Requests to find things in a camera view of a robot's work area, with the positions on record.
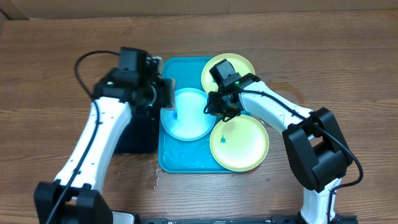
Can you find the dark sponge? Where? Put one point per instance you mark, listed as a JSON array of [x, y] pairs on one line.
[[168, 94]]

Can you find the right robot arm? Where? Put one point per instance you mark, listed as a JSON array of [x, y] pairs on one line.
[[316, 148]]

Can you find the yellow-green plate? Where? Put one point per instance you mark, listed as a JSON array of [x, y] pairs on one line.
[[240, 64], [240, 144]]

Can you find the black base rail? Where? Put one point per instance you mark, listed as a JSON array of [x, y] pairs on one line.
[[276, 219]]

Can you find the black plastic tray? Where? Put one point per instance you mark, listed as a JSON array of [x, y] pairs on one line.
[[141, 135]]

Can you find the teal plastic tray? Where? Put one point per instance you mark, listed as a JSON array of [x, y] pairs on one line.
[[177, 156]]

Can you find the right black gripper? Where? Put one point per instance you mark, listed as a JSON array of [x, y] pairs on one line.
[[216, 110]]

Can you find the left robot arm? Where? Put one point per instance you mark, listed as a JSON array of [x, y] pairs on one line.
[[75, 195]]

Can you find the light blue plate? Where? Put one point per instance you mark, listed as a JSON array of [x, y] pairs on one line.
[[187, 121]]

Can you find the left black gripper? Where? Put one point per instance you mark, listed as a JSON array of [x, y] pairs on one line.
[[155, 105]]

